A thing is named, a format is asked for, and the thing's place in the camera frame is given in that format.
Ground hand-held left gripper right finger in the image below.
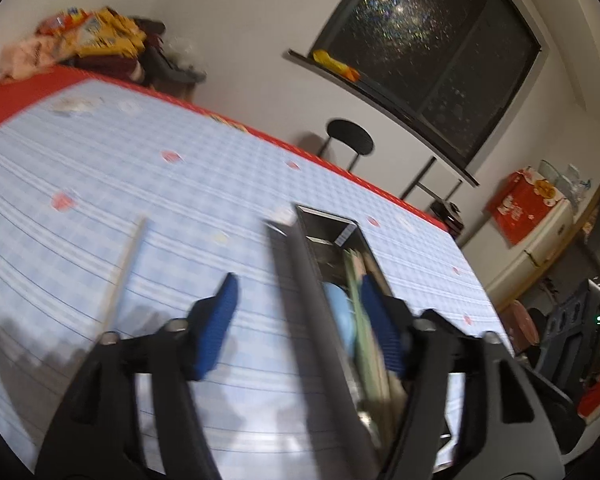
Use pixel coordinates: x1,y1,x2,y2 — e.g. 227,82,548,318
361,276,566,480

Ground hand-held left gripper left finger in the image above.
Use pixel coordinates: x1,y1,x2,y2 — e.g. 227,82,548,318
35,272,241,480

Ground green chopstick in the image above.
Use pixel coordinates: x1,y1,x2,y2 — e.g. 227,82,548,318
346,252,401,413

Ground blue spoon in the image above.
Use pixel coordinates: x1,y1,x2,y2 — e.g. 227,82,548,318
324,282,357,357

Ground stainless steel perforated tray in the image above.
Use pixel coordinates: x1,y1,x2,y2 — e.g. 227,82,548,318
264,203,456,467

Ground beige chopstick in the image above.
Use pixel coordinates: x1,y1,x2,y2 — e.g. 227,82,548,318
102,216,150,334

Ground cream refrigerator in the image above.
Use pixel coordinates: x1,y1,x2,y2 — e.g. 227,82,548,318
482,170,588,302

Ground brown rice cooker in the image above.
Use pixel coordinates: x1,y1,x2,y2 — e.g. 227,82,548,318
429,199,465,235

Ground red printed cloth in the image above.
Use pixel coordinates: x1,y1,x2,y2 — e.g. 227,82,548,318
484,166,566,247

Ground clear plastic bags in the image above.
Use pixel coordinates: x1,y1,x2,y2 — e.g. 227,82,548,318
562,164,593,207

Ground blue plaid table mat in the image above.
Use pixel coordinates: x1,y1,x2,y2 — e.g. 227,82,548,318
0,77,513,471

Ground black round-back chair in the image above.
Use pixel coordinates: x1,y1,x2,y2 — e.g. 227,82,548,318
317,118,376,174

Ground dark window sill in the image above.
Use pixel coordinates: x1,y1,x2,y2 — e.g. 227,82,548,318
283,49,481,187

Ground grey stool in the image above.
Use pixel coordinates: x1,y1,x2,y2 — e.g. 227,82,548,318
140,47,209,101

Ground white paper tag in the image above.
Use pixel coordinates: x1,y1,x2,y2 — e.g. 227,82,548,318
50,97,104,116

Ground yellow snack packet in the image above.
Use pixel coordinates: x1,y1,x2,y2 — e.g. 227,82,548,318
312,49,362,83

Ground crumpled clear plastic bag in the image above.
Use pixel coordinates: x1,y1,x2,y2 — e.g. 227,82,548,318
165,37,201,69

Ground dark red cloth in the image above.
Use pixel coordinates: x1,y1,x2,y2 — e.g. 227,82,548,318
75,55,144,81

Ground dark window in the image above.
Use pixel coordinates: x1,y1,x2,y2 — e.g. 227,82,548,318
310,0,543,174

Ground yellow printed cloth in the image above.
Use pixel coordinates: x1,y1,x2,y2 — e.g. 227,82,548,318
55,7,149,59

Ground orange snack bag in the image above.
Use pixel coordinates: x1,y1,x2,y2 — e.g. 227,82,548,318
35,7,89,36

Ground black metal frame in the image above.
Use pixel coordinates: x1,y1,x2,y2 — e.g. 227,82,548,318
399,156,463,204

